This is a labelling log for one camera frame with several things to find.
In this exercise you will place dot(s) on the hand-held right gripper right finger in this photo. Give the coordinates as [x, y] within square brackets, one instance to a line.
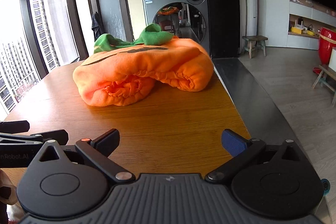
[233, 142]

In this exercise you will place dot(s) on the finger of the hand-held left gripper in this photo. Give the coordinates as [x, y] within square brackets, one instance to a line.
[52, 136]
[13, 126]

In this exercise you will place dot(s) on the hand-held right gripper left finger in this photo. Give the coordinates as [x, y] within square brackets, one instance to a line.
[107, 141]

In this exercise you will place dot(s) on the orange pumpkin costume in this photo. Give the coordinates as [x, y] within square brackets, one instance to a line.
[144, 64]

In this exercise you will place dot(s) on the small wooden stool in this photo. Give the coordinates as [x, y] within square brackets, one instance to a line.
[254, 39]

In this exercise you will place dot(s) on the wooden bench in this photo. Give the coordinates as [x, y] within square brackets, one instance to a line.
[325, 71]

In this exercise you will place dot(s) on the dark hanging cloth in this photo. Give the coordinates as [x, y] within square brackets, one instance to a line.
[95, 24]

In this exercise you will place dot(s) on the yellow box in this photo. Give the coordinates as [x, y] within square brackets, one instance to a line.
[296, 30]

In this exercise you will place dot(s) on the white box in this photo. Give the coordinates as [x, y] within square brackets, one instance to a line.
[332, 58]

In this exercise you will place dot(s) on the red drum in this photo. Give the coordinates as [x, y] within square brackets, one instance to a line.
[327, 43]

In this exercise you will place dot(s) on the frosted glass door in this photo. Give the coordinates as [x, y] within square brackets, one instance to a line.
[110, 3]

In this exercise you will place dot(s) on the white wall shelf unit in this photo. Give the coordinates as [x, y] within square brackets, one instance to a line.
[302, 7]

